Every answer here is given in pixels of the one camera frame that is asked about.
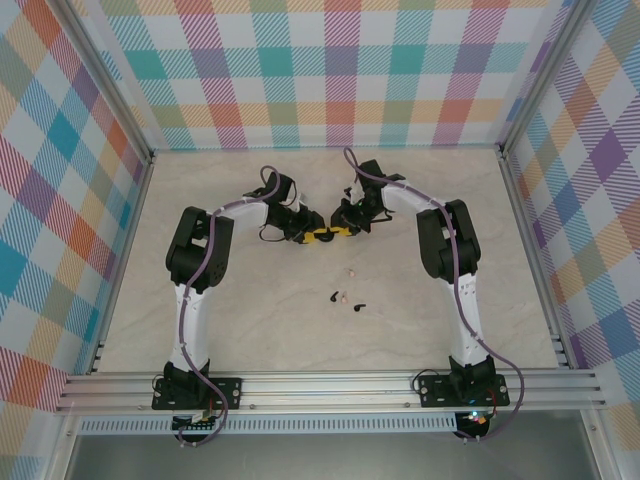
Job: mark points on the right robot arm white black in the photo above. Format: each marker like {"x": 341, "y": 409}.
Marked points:
{"x": 467, "y": 320}

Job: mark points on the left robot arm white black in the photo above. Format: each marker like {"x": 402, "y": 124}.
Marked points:
{"x": 192, "y": 320}

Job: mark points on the grey metal panel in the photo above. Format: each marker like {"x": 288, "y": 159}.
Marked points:
{"x": 325, "y": 460}

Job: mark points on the thin aluminium wall rail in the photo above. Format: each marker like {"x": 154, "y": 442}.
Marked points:
{"x": 325, "y": 149}

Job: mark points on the long aluminium base rail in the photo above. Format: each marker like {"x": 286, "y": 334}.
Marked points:
{"x": 325, "y": 390}

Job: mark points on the aluminium side rail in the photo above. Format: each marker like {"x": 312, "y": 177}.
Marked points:
{"x": 530, "y": 250}
{"x": 127, "y": 250}

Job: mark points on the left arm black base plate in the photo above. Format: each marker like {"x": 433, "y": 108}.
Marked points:
{"x": 230, "y": 392}

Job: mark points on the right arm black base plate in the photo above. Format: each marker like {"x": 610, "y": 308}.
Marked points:
{"x": 435, "y": 392}

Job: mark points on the aluminium frame post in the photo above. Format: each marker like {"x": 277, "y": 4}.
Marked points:
{"x": 540, "y": 75}
{"x": 111, "y": 80}

